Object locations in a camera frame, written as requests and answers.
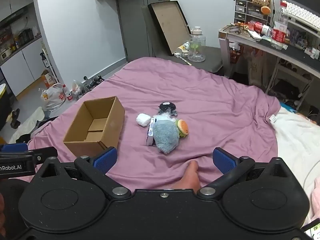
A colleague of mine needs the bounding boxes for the grey fluffy plush toy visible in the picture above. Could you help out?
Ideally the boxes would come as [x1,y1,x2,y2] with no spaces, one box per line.
[152,119,180,154]

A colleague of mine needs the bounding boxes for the white keyboard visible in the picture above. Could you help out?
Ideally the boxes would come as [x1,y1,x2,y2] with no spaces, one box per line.
[285,1,320,31]

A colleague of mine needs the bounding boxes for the person's foot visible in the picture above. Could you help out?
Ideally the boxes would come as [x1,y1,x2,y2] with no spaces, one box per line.
[170,160,201,190]

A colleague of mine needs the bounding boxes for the black patterned sock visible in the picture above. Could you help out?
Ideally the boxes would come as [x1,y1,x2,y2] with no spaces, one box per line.
[157,101,178,117]

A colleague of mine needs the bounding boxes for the small red label bottle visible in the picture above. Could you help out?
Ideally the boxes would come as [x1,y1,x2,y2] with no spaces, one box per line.
[62,84,73,101]

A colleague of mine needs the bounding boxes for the white blanket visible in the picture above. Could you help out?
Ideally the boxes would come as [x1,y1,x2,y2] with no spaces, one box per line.
[271,106,320,228]

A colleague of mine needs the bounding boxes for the white shelf unit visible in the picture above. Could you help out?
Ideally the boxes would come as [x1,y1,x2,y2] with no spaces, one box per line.
[218,17,320,110]

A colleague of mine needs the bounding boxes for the upright red label plastic bottle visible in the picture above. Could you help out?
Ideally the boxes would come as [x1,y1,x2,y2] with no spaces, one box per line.
[271,1,289,50]

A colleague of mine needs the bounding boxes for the clear plastic bag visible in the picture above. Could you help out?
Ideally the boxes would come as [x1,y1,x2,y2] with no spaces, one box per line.
[153,113,177,123]

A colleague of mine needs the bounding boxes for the grey drawer organizer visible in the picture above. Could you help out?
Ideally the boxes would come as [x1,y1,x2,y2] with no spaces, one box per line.
[233,0,272,27]

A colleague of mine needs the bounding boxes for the dark slippers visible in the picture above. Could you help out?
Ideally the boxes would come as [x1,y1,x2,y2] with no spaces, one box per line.
[9,108,22,128]

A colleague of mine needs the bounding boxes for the smartphone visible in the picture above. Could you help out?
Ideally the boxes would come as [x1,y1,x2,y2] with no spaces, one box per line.
[301,217,320,240]

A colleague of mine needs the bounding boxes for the white soft ball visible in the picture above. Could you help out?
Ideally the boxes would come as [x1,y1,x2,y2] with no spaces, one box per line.
[136,113,152,127]

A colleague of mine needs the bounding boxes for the burger plush toy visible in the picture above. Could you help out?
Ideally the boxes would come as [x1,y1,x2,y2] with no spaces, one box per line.
[175,119,190,138]

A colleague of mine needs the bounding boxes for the pink bed sheet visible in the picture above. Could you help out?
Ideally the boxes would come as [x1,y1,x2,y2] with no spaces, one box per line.
[28,56,281,189]

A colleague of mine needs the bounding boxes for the white kitchen cabinet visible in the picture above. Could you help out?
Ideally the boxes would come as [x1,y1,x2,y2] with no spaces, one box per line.
[0,39,49,98]

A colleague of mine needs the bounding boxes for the brown cardboard box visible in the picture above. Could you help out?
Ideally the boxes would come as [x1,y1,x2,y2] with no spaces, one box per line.
[63,96,126,157]

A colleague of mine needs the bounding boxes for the grey plastic bag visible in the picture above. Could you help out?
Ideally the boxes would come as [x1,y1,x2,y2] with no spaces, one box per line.
[72,80,86,97]

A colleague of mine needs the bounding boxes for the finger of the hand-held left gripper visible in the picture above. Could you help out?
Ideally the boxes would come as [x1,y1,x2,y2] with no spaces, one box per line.
[27,147,59,166]
[0,143,28,152]

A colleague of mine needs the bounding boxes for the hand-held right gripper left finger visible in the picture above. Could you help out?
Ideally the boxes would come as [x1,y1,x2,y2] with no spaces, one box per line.
[35,147,132,201]

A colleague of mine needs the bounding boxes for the grey sneakers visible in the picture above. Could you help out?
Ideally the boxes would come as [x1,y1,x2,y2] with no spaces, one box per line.
[84,75,106,91]

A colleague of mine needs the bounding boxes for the lying red label bottle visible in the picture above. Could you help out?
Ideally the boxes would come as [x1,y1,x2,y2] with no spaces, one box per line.
[248,20,273,37]

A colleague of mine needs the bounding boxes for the grey door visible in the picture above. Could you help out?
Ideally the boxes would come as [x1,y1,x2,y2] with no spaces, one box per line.
[116,0,171,63]

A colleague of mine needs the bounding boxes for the black shallow box lid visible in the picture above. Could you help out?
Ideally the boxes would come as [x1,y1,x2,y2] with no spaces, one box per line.
[147,1,192,56]

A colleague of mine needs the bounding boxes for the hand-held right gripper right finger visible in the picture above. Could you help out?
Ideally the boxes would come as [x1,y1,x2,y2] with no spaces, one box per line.
[197,147,299,201]

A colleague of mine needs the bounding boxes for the white plastic bag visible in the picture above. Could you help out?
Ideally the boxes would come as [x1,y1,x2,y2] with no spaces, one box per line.
[41,82,67,111]

